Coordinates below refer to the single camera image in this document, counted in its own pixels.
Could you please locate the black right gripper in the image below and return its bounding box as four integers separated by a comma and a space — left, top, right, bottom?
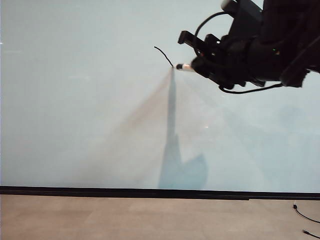
177, 30, 266, 90

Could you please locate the white marker pen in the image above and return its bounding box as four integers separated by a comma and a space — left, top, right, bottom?
175, 63, 195, 74

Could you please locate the black whiteboard pen tray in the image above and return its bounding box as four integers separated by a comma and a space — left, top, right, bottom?
0, 190, 251, 202

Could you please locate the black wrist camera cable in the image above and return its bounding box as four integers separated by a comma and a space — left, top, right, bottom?
194, 10, 234, 39

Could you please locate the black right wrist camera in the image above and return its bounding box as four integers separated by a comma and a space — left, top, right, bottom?
220, 0, 264, 38

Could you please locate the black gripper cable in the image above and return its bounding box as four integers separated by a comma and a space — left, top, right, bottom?
218, 82, 284, 95

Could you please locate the large whiteboard with black frame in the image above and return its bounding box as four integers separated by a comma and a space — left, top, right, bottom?
0, 0, 320, 202

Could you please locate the black cable with plug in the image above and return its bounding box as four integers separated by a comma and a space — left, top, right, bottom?
302, 228, 320, 239
292, 203, 320, 224

